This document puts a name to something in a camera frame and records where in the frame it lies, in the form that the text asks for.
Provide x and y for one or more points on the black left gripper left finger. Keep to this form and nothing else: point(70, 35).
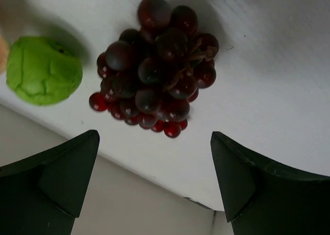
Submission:
point(44, 193)

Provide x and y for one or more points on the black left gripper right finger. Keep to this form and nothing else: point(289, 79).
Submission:
point(263, 196)

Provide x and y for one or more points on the green fake fruit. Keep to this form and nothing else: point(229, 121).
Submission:
point(41, 71)

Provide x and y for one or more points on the dark red fake grapes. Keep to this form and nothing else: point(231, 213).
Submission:
point(150, 76)

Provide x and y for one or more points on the woven triangular fruit bowl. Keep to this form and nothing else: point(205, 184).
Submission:
point(4, 52)

